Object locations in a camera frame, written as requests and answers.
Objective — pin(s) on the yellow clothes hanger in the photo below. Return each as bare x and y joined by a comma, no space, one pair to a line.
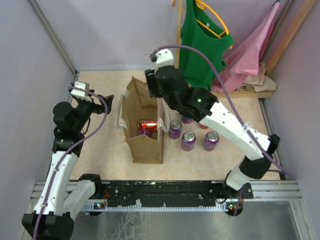
215,17

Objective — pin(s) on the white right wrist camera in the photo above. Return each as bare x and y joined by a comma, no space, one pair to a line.
162,58

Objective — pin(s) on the purple fanta can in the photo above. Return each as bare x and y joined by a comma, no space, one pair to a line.
186,120
210,141
175,127
144,131
188,141

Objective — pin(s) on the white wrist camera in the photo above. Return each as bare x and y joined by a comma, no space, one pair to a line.
79,90
162,58

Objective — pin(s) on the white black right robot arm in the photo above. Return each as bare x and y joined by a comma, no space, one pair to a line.
199,104

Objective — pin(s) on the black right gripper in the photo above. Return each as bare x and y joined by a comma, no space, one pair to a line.
151,83

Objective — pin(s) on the beige cloth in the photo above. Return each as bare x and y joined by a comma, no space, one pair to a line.
258,82

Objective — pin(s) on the aluminium frame rail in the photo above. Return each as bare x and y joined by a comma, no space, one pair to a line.
263,191

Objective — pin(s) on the green tank top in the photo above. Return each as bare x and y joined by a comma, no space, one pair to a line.
196,70

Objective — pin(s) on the red coca-cola can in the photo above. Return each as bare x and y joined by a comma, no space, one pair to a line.
148,124

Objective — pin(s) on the red coke can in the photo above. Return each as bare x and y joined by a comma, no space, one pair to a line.
203,126

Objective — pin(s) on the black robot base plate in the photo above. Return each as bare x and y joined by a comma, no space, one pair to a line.
172,193

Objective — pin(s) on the tan canvas tote bag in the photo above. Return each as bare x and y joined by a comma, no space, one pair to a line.
135,105

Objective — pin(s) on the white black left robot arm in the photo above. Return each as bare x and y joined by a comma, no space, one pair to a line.
53,217

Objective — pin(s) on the pink shirt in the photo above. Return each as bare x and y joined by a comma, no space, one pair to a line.
246,58

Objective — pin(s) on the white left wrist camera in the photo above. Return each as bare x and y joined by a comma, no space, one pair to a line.
79,90

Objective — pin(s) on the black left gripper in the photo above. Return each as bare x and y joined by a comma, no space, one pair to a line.
98,108

